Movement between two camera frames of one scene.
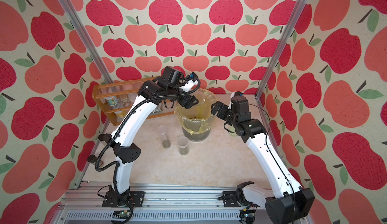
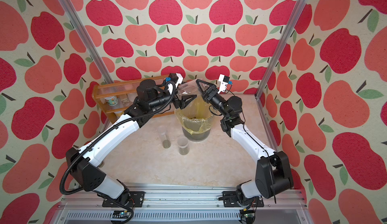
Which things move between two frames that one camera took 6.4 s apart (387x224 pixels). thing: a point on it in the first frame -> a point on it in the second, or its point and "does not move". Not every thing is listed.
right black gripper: x=225 y=108 -> x=206 y=97
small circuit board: x=121 y=214 does not move
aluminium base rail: x=164 y=204 does not move
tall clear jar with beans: x=163 y=131 does not move
